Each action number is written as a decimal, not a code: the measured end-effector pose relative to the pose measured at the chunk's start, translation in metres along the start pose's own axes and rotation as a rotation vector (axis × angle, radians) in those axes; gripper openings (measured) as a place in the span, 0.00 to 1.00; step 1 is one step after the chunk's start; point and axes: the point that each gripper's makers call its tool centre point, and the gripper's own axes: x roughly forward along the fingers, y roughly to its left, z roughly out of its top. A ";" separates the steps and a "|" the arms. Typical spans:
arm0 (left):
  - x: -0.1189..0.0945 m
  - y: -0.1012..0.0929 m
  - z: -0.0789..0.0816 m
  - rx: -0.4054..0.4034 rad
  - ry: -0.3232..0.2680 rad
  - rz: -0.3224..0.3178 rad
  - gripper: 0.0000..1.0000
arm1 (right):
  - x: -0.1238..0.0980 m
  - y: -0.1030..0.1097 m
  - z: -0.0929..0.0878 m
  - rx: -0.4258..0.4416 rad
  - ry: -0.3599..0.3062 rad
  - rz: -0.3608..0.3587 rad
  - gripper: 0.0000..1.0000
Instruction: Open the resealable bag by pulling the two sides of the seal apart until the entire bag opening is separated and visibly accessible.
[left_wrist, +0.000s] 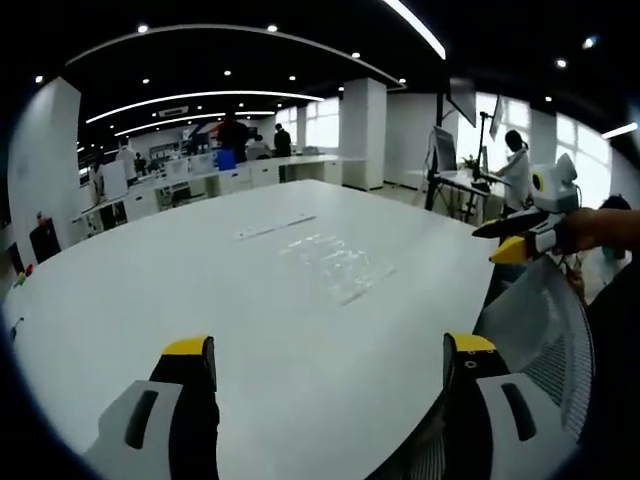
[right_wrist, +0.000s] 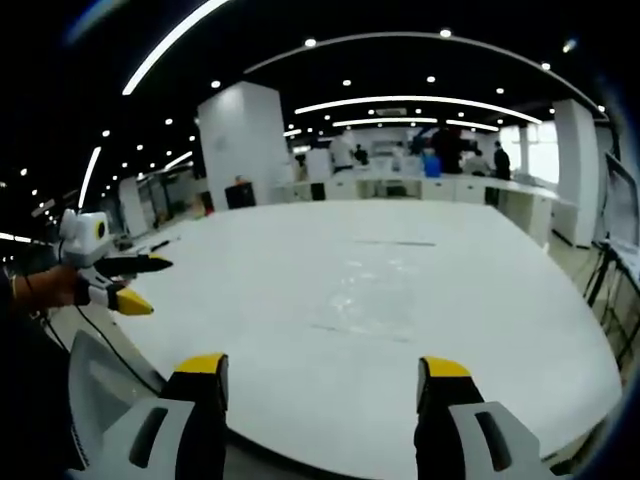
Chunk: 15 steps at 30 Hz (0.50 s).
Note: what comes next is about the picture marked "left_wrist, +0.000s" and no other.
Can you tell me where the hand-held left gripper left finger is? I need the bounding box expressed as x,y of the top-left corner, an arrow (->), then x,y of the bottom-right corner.
82,335 -> 222,480

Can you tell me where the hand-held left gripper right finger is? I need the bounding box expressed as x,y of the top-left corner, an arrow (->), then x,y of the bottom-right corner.
442,331 -> 582,480

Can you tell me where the clear resealable plastic bag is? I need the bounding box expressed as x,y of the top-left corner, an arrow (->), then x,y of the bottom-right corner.
231,213 -> 397,309

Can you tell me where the person's right hand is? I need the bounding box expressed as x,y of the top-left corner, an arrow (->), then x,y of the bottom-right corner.
553,208 -> 609,253

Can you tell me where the black-legged standing desk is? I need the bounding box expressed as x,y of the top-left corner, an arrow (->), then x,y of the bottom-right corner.
423,168 -> 507,224

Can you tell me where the grey mesh office chair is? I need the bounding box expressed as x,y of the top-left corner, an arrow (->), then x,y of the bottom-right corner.
389,257 -> 599,480

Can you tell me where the computer monitor on stand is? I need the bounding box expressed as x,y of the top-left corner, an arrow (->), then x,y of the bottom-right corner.
430,125 -> 458,175

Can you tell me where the hanging dark screen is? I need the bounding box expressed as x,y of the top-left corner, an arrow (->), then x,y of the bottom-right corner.
446,76 -> 477,127

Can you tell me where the person's dark clothing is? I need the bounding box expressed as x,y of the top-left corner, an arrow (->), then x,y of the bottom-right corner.
582,257 -> 640,451

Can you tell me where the long ceiling light strip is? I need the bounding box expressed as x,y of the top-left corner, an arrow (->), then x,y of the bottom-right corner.
382,0 -> 448,62

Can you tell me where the long white counter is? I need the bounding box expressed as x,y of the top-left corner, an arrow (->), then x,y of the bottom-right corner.
74,153 -> 347,239

